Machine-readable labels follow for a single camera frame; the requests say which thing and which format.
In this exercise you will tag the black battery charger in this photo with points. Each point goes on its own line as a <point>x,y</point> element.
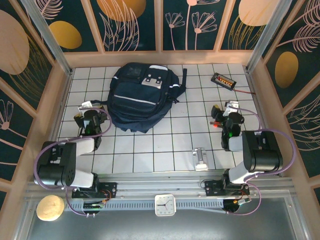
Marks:
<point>223,80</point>

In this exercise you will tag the grey metal sheet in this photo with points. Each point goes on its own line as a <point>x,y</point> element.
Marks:
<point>175,227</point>

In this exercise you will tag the navy blue backpack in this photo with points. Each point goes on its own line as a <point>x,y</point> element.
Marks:
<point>140,95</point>

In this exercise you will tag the silver white stapler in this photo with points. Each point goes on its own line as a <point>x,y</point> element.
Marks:
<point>200,161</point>

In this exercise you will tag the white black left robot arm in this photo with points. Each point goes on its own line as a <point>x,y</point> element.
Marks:
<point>55,162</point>

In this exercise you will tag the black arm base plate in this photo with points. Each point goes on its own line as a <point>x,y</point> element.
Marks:
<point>110,188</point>
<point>212,188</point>

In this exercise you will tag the aluminium frame post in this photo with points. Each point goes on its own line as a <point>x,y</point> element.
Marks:
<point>48,37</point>
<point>271,37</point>

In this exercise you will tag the aluminium mounting rail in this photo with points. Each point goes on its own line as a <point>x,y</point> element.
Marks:
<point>160,186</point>

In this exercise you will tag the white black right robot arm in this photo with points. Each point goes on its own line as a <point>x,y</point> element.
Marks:
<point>262,152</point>

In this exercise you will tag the white square analog clock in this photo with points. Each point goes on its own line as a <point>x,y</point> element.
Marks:
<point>165,205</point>

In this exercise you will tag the red orange pen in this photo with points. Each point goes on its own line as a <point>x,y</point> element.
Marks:
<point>215,124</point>

